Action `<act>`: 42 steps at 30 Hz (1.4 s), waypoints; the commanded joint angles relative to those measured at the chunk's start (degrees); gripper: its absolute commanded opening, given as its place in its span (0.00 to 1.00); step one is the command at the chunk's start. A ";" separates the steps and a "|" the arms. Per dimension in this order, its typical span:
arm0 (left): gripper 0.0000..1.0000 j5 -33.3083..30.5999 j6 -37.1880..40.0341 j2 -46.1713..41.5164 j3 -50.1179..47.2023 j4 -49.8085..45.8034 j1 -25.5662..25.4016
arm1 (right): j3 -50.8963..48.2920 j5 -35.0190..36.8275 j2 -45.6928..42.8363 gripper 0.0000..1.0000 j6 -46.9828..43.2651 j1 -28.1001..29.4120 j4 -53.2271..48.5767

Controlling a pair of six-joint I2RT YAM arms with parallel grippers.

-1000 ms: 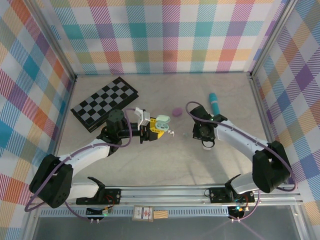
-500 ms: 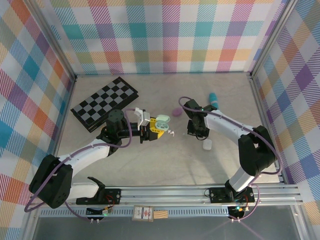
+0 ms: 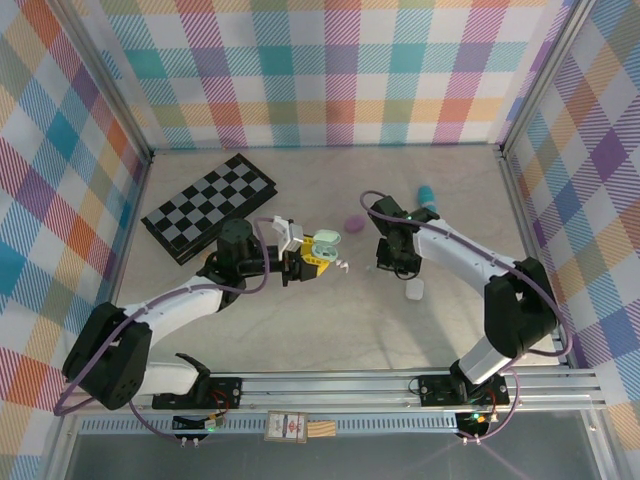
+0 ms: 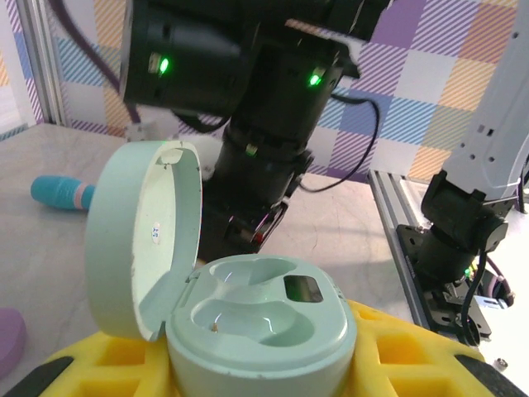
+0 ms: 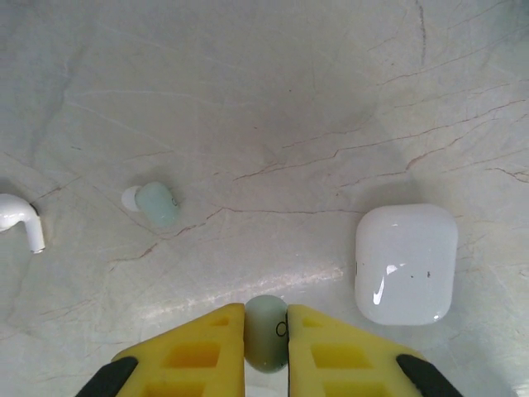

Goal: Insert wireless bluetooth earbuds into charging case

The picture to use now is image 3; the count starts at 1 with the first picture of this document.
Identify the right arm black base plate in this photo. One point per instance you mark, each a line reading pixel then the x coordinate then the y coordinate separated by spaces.
pixel 435 390

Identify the aluminium mounting rail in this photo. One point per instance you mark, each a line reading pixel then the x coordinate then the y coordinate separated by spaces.
pixel 325 387

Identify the small wooden block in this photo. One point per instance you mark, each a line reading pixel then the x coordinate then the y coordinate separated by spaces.
pixel 321 429

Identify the aluminium frame leg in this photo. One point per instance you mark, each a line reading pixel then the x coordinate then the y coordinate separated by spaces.
pixel 57 450
pixel 602 450

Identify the small controller board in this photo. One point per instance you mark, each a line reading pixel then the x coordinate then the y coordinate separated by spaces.
pixel 475 420
pixel 210 425

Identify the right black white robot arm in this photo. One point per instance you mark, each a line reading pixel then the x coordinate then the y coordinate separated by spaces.
pixel 465 255

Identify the black grey folding chessboard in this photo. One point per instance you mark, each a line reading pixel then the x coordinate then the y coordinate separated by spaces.
pixel 215 195

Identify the green earbud charging case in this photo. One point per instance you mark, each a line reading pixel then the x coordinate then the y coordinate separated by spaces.
pixel 327 236

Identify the teal marker pen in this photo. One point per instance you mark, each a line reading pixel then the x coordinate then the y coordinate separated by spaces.
pixel 426 194

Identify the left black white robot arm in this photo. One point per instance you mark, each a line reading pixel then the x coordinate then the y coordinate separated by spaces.
pixel 165 310

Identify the aluminium side rail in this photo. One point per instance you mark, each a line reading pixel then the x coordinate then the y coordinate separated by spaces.
pixel 520 215
pixel 134 215

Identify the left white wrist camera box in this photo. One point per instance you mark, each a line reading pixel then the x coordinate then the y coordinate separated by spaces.
pixel 290 237

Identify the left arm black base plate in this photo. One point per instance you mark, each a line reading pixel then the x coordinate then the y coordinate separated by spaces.
pixel 225 387

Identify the aluminium frame post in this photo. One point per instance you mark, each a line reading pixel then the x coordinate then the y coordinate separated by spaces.
pixel 542 75
pixel 106 75

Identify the white earbud charging case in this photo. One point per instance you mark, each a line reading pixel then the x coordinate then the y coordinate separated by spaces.
pixel 415 290

